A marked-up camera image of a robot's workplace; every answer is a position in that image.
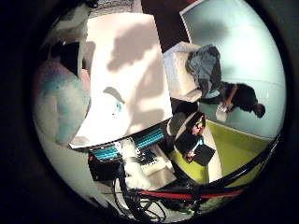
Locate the white box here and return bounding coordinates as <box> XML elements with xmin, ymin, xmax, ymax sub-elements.
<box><xmin>163</xmin><ymin>41</ymin><xmax>204</xmax><ymax>103</ymax></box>

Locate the teal striped rack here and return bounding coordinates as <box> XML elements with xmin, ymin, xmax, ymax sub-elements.
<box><xmin>93</xmin><ymin>128</ymin><xmax>165</xmax><ymax>161</ymax></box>

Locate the grey clothes pile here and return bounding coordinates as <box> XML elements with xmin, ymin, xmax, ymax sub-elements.
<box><xmin>185</xmin><ymin>44</ymin><xmax>222</xmax><ymax>98</ymax></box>

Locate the white paper sheet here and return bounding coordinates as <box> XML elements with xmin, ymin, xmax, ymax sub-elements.
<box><xmin>215</xmin><ymin>104</ymin><xmax>232</xmax><ymax>123</ymax></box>

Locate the person in dark clothes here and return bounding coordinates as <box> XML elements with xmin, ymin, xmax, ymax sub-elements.
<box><xmin>216</xmin><ymin>81</ymin><xmax>266</xmax><ymax>119</ymax></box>

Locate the lime green floor mat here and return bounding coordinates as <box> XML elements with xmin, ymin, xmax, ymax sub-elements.
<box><xmin>170</xmin><ymin>120</ymin><xmax>273</xmax><ymax>189</ymax></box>

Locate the red cable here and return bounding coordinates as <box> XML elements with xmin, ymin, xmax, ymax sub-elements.
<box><xmin>136</xmin><ymin>188</ymin><xmax>246</xmax><ymax>201</ymax></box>

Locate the thick black cable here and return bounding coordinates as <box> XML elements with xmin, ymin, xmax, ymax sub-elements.
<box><xmin>205</xmin><ymin>133</ymin><xmax>283</xmax><ymax>188</ymax></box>

